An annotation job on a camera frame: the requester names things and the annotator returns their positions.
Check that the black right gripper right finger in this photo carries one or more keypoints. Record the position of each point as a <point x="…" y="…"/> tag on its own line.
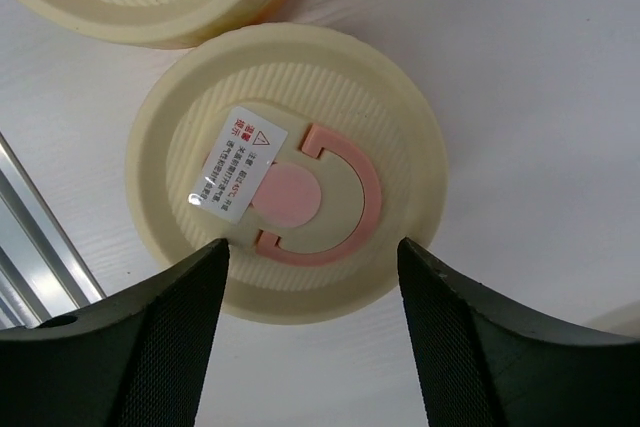
<point x="484" y="359"/>

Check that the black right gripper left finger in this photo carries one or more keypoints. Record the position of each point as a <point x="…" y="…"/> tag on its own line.
<point x="136" y="358"/>

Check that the cream lid pink handle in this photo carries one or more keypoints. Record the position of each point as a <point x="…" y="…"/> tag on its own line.
<point x="310" y="152"/>

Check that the woven boat-shaped basket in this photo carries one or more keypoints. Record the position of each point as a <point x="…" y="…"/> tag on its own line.
<point x="621" y="321"/>

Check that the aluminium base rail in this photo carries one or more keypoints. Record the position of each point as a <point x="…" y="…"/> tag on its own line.
<point x="42" y="274"/>

